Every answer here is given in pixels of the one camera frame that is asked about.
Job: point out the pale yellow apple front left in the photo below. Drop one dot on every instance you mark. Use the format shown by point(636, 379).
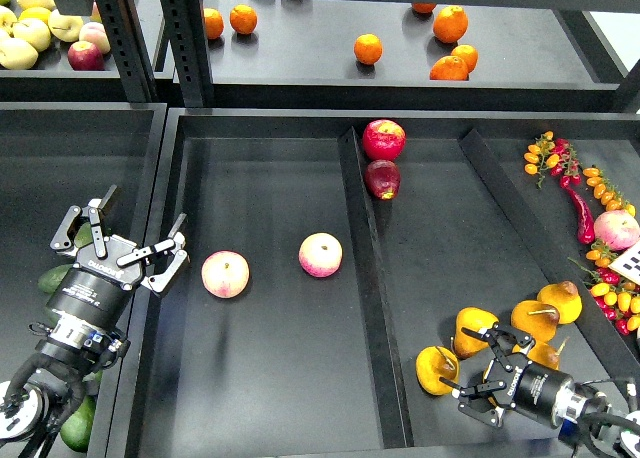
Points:
point(17, 54)

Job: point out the cherry tomato bunch top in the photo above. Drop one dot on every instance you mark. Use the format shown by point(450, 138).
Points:
point(552, 156)

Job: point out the orange front right shelf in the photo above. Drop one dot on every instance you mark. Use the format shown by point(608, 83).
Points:
point(450, 68)

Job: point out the pink apple left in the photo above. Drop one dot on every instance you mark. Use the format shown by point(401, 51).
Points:
point(225, 274)

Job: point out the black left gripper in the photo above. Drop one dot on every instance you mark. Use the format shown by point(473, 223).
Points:
point(105, 275)

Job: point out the black left tray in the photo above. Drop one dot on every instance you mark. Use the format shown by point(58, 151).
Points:
point(54, 156)

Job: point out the pink peach right tray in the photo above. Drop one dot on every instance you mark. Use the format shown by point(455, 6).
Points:
point(617, 229)

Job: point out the orange cherry tomato vine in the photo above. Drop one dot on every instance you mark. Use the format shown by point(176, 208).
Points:
point(604, 191)

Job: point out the red chili pepper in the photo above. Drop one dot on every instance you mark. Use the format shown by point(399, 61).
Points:
point(585, 223)

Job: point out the cherry tomato bunch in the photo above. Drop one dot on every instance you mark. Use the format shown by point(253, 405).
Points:
point(617, 297)
point(552, 156)

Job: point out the green avocado middle left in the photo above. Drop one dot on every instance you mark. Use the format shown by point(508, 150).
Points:
point(50, 280)

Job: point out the cherry tomato bunch lower right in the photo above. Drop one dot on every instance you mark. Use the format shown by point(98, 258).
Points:
point(617, 297)

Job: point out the black middle divided tray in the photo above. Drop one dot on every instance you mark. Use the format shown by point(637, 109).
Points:
point(298, 366)

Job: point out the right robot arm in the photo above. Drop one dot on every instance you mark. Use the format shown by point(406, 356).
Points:
point(600, 428)

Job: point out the pale yellow apple middle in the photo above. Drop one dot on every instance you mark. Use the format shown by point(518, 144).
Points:
point(34, 31)

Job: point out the green avocado top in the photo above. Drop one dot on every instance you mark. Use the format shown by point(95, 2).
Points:
point(83, 236)

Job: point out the black perforated shelf post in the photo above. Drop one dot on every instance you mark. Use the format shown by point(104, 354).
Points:
point(184, 24)

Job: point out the yellow pear leftmost of pile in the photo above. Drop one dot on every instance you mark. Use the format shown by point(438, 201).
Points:
point(475, 319)

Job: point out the yellow lemon on shelf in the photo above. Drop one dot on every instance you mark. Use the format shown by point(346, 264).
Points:
point(40, 13)

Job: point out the pink apple centre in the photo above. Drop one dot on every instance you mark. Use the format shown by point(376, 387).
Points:
point(320, 255)

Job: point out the orange on shelf left edge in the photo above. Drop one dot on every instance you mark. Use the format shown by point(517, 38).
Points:
point(213, 23)

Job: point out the pink apple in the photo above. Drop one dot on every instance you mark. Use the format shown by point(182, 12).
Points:
point(320, 255)
point(225, 274)

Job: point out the green avocado bottom left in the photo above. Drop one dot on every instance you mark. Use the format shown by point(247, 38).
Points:
point(76, 431)

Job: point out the pale peach on left shelf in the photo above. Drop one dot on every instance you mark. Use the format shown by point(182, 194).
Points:
point(94, 32)

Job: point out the bright red apple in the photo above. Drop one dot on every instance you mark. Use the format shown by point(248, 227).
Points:
point(383, 139)

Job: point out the red apple on left shelf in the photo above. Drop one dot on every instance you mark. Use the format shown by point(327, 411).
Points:
point(85, 56)

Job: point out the pale yellow apple with stem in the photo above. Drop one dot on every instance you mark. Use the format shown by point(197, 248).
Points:
point(66, 28)

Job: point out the black white marker card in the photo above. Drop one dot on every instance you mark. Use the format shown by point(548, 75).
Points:
point(627, 264)

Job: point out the dark red apple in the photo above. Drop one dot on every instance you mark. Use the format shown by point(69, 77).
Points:
point(382, 179)

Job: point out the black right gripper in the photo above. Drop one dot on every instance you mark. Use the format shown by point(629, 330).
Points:
point(536, 391)

